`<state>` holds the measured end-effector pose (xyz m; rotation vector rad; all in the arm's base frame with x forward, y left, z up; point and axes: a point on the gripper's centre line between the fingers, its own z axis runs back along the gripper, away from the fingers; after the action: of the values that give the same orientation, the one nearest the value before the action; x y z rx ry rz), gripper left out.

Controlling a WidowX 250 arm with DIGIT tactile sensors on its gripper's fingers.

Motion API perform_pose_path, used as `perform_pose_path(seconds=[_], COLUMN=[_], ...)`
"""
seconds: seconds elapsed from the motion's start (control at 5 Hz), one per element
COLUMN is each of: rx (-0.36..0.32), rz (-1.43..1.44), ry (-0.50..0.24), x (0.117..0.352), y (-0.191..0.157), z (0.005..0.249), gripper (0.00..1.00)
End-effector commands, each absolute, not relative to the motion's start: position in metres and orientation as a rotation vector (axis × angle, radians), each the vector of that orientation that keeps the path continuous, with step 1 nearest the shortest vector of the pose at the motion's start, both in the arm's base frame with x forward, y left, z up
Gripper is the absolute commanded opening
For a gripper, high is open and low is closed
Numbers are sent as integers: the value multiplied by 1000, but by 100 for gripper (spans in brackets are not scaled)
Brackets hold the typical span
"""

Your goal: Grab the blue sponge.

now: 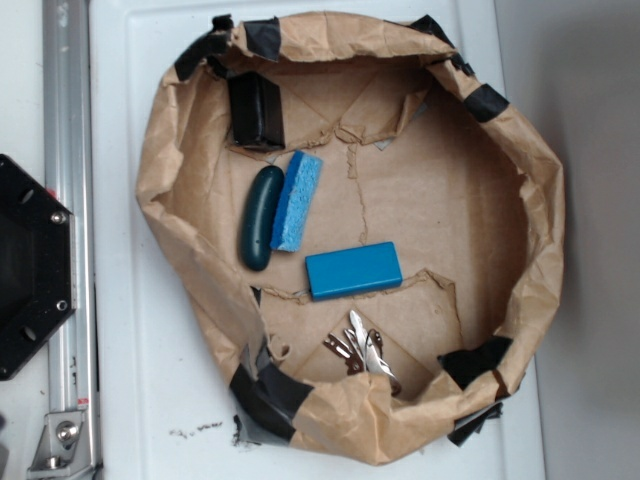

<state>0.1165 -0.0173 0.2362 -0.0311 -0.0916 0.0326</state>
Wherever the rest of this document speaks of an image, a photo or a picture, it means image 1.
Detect black rectangular box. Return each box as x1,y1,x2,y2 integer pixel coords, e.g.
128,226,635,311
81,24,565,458
228,72,285,152

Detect dark green oval case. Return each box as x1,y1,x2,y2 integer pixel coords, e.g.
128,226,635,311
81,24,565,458
239,165,284,271

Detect aluminium extrusion rail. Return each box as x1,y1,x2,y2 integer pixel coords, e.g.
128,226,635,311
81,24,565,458
42,1,102,479

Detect brown paper bag bin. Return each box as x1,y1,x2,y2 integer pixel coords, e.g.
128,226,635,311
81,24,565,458
136,12,565,465

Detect blue sponge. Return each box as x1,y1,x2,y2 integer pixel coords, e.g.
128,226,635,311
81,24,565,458
270,151,323,252

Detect blue rectangular box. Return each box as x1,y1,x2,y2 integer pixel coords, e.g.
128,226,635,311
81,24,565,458
305,242,403,301

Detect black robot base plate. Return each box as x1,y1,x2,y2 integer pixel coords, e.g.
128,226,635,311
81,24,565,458
1,155,75,381

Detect metal corner bracket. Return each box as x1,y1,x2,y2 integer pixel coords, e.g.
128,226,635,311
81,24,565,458
26,410,91,479

